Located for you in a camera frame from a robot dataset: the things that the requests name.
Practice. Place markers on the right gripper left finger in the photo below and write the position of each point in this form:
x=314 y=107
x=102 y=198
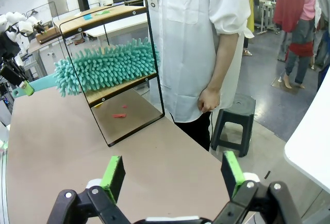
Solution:
x=114 y=177

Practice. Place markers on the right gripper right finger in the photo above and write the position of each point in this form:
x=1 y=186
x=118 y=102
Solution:
x=232 y=175

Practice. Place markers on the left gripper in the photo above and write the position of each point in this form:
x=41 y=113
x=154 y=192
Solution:
x=9 y=70

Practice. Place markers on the teal chenille duster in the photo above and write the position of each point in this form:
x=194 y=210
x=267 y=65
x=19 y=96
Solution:
x=111 y=66

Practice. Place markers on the green paper scrap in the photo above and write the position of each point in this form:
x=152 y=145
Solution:
x=102 y=13

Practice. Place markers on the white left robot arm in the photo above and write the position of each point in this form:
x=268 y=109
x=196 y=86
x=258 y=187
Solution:
x=12 y=36

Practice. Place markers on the person's left forearm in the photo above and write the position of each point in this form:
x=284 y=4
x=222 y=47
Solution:
x=224 y=58

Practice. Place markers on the person's left hand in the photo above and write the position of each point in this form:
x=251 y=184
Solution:
x=210 y=101

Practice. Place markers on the wooden box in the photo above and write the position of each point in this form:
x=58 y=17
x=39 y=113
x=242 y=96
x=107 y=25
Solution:
x=49 y=37

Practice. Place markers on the long red paper scrap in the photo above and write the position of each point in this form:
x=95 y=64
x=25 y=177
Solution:
x=119 y=115

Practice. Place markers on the dark plastic stool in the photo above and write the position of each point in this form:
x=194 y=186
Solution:
x=239 y=105

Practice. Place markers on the white table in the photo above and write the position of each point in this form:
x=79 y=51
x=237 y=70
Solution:
x=314 y=151

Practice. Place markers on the grey panel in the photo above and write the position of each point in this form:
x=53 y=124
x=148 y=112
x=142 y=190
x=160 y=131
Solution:
x=58 y=2

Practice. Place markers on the blue paper scrap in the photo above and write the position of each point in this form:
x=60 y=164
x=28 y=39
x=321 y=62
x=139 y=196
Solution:
x=88 y=16

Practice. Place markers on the white background desk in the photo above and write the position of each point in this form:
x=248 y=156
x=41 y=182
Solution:
x=121 y=26

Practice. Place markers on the person in white coat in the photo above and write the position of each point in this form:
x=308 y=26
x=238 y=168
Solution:
x=185 y=40

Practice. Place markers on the person in black and yellow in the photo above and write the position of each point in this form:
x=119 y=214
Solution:
x=250 y=17

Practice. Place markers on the mannequin with red hoodie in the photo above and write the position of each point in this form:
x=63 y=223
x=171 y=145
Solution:
x=288 y=9

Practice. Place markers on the black frame wooden shelf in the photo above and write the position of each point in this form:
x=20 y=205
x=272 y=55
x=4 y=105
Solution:
x=123 y=9

